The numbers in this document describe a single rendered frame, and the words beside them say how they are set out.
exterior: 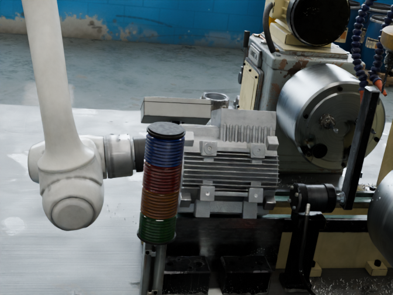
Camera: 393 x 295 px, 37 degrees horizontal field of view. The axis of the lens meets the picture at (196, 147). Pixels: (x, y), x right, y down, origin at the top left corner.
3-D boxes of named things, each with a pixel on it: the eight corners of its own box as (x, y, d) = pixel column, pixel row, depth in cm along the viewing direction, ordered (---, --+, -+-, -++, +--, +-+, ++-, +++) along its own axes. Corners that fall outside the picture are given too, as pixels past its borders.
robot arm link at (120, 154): (103, 129, 124) (131, 126, 125) (107, 167, 128) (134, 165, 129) (104, 146, 116) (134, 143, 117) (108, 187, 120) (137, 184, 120)
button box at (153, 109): (205, 126, 153) (205, 106, 154) (211, 118, 146) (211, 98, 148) (140, 123, 150) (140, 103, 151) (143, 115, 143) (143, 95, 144)
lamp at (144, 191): (174, 202, 98) (176, 177, 96) (179, 220, 92) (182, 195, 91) (138, 201, 97) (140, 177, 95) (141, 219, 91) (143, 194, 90)
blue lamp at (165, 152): (179, 152, 94) (182, 126, 93) (185, 168, 89) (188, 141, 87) (142, 151, 93) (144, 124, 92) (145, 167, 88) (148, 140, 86)
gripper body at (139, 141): (133, 146, 117) (179, 142, 119) (130, 130, 125) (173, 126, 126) (135, 179, 120) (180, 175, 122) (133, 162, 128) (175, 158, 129)
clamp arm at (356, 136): (349, 203, 122) (376, 86, 113) (355, 211, 120) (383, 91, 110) (333, 203, 122) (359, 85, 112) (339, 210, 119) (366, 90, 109)
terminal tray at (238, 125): (261, 145, 134) (262, 114, 134) (275, 145, 124) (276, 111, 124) (209, 143, 132) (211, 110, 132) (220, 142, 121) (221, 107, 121)
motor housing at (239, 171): (252, 210, 138) (256, 130, 138) (278, 220, 119) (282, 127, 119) (168, 208, 134) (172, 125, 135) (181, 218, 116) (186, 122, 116)
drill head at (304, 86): (330, 127, 189) (345, 52, 180) (381, 178, 156) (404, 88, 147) (255, 124, 184) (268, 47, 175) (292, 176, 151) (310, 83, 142)
